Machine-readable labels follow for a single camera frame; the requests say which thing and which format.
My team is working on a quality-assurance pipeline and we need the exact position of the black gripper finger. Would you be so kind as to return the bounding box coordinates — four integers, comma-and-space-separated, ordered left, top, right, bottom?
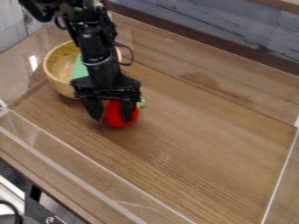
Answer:
80, 97, 104, 121
120, 100, 136, 123

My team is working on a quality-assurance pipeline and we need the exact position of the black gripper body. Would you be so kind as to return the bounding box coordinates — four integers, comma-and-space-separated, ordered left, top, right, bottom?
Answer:
69, 60, 141, 103

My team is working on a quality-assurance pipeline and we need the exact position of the red plush strawberry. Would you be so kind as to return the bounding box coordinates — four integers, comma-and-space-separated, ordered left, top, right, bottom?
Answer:
104, 99, 145, 127

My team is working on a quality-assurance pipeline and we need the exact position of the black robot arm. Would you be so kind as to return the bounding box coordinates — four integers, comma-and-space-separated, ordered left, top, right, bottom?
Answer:
17, 0, 141, 125

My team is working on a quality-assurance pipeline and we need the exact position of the green rectangular block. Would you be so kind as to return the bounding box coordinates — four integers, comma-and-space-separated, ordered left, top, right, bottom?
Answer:
69, 54, 89, 81

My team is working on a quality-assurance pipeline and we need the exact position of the wooden bowl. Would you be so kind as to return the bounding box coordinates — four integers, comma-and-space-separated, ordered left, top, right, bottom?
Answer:
41, 39, 123, 100

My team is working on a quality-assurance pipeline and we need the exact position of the black equipment under table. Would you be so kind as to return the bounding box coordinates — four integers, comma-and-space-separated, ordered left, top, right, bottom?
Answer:
0, 185, 67, 224

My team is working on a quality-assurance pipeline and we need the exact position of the black cable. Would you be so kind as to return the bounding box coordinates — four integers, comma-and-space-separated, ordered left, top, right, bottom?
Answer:
112, 42, 135, 67

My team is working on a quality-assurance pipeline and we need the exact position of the clear acrylic tray wall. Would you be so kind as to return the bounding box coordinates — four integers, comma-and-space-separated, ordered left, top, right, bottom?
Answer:
0, 101, 196, 224

